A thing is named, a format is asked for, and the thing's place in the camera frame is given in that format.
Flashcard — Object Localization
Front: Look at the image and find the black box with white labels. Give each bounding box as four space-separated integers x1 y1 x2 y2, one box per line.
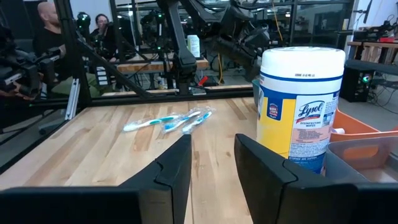
93 63 109 90

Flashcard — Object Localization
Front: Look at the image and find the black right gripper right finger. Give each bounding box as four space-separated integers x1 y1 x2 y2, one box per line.
234 133 358 224

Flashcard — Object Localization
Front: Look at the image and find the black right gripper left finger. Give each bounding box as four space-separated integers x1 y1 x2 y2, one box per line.
119 134 193 224

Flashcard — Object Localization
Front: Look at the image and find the person's hand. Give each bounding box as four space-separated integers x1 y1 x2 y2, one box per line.
0 83 37 102

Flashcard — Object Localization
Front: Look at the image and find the yellow cable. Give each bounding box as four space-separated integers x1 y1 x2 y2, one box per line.
216 52 224 85

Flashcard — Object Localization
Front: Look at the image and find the black computer tower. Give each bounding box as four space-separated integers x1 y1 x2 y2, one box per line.
339 66 374 103

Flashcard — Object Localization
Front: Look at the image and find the wooden bench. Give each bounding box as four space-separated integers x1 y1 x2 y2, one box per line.
346 39 398 66

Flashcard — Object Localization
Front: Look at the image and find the person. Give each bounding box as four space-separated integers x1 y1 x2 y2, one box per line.
89 13 119 62
30 1 71 85

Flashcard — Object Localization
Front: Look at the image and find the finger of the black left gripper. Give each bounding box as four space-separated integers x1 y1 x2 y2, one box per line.
214 40 249 68
245 58 261 80

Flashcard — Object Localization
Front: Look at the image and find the teal plastic bin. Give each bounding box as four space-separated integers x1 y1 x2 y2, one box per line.
251 77 262 108

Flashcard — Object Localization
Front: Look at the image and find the translucent grey plastic bin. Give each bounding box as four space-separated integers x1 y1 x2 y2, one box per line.
322 135 398 187

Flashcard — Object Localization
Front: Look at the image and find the orange plastic bin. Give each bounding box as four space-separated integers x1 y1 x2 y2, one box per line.
328 108 398 144

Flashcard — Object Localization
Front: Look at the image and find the Lysol wipes canister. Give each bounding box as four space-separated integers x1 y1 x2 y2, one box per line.
256 46 346 175

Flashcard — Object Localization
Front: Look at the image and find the wrapped green toothbrush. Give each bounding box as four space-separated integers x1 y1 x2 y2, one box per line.
123 114 180 133

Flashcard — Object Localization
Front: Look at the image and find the silver aluminium extrusion bar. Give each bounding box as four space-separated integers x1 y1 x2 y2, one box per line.
64 77 81 121

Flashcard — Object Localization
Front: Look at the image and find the wood-top table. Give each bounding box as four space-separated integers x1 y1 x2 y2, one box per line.
116 57 210 91

